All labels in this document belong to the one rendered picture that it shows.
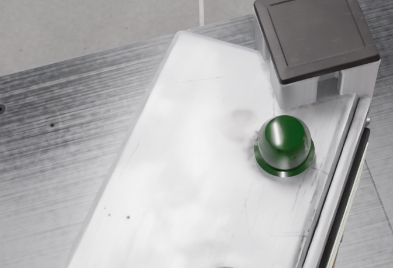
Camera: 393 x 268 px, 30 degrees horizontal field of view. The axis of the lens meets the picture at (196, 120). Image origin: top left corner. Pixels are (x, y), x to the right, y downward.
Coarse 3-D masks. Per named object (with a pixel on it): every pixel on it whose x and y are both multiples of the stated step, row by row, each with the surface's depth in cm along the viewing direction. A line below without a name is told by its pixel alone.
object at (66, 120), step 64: (384, 0) 114; (64, 64) 114; (128, 64) 113; (384, 64) 108; (0, 128) 110; (64, 128) 108; (128, 128) 107; (384, 128) 103; (0, 192) 104; (64, 192) 103; (384, 192) 99; (0, 256) 100; (64, 256) 99; (384, 256) 95
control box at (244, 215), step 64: (192, 64) 35; (256, 64) 34; (192, 128) 33; (256, 128) 33; (320, 128) 32; (128, 192) 32; (192, 192) 31; (256, 192) 31; (320, 192) 31; (128, 256) 30; (192, 256) 30; (256, 256) 30; (320, 256) 30
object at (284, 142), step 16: (272, 128) 30; (288, 128) 30; (304, 128) 30; (256, 144) 32; (272, 144) 30; (288, 144) 30; (304, 144) 30; (256, 160) 31; (272, 160) 30; (288, 160) 30; (304, 160) 31; (272, 176) 31; (288, 176) 31
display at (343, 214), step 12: (360, 144) 34; (360, 156) 33; (360, 168) 34; (348, 180) 33; (348, 192) 33; (348, 204) 33; (336, 216) 32; (336, 228) 32; (336, 240) 32; (324, 252) 31; (324, 264) 31
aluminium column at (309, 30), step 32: (256, 0) 33; (288, 0) 33; (320, 0) 33; (352, 0) 32; (256, 32) 34; (288, 32) 32; (320, 32) 32; (352, 32) 32; (288, 64) 31; (320, 64) 31; (352, 64) 31; (288, 96) 32
